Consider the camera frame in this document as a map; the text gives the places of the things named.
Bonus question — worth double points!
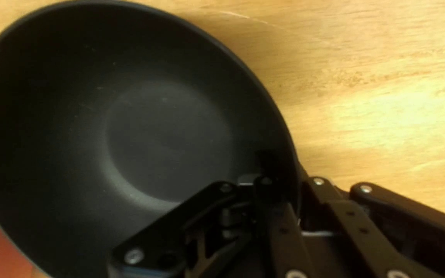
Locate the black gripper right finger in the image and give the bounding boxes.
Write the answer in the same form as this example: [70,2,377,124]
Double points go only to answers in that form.
[300,176,445,278]

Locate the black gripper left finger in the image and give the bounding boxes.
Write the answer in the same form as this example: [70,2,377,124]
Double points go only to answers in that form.
[108,176,311,278]

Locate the black bowl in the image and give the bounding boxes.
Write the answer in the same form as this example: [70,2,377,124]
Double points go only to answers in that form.
[0,0,300,278]

